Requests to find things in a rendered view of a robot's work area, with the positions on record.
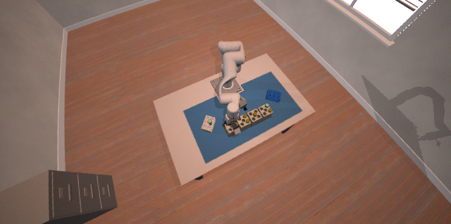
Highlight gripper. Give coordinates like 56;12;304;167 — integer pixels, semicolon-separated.
224;114;240;126

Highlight blue tube rack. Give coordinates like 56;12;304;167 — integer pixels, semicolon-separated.
266;89;281;102

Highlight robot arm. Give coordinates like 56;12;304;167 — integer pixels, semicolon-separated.
218;41;245;134

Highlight blue flat mat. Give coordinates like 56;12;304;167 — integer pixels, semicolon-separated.
183;72;302;163

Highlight beige tube rack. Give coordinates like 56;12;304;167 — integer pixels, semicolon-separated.
201;116;216;133

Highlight beige bucket adapter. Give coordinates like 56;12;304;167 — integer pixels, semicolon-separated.
224;124;234;136
236;115;251;131
247;108;262;125
257;105;273;120

